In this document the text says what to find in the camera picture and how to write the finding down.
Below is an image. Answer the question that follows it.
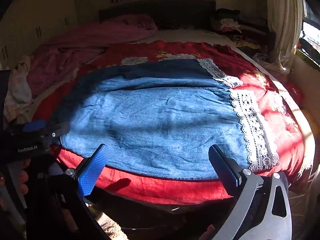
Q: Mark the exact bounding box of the pink blanket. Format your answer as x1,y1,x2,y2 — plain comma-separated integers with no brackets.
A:
26,14,158,96

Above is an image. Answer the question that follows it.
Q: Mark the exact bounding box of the cream curtain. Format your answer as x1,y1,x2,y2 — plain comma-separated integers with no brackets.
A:
265,0,304,74

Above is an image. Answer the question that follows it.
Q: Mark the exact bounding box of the cream wardrobe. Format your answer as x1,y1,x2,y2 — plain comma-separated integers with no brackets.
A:
0,0,78,71

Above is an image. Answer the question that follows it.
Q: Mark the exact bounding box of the red floral bedspread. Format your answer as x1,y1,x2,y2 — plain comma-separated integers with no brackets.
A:
31,41,313,206

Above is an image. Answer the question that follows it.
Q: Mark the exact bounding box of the person's left hand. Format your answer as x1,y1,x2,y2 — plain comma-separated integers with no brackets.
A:
0,158,30,198

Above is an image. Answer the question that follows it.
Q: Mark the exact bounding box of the beige fuzzy cloth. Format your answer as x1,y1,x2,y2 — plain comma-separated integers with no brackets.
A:
94,205,128,240

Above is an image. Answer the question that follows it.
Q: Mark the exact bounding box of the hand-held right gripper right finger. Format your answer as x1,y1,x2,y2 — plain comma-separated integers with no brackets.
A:
208,144,293,240

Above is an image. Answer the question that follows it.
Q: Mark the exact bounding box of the pale floral cloth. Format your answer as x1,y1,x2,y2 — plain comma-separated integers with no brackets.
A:
4,56,35,123

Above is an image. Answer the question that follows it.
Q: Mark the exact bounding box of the dark wooden headboard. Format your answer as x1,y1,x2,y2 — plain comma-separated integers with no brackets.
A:
99,0,217,23

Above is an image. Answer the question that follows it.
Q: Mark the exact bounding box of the pile of clothes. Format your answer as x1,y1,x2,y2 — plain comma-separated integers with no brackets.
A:
211,8,273,50

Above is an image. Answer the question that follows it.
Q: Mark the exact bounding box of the window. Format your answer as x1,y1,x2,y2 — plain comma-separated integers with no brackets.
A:
299,0,320,68

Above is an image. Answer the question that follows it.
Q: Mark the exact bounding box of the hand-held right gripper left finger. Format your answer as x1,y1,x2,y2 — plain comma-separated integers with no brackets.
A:
27,144,118,240

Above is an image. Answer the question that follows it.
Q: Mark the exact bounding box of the blue denim pants lace trim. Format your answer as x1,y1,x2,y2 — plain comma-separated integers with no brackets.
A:
51,58,280,182

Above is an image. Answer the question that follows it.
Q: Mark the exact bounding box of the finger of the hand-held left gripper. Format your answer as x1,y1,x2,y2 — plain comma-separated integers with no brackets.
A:
40,121,71,143
23,119,47,132

